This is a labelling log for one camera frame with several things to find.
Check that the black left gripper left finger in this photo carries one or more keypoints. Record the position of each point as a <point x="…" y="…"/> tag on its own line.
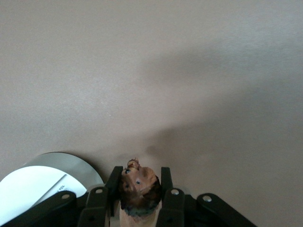
<point x="94" y="208"/>

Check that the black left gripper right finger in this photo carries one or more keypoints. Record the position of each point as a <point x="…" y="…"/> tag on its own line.
<point x="177" y="208"/>

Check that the white round desk lamp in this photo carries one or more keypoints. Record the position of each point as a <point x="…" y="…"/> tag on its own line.
<point x="35" y="184"/>

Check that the brown lion statue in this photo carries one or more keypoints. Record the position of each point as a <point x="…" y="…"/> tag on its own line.
<point x="139" y="189"/>

